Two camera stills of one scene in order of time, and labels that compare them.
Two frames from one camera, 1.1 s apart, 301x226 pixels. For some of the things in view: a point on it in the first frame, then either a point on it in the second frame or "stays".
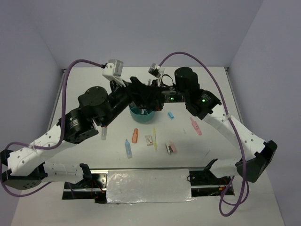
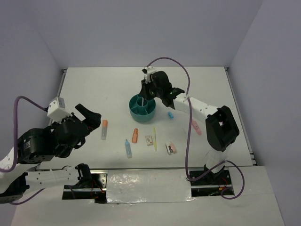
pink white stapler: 170,147 stays
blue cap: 170,115 stays
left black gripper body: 139,98 -> 94,123
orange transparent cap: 134,137 stays
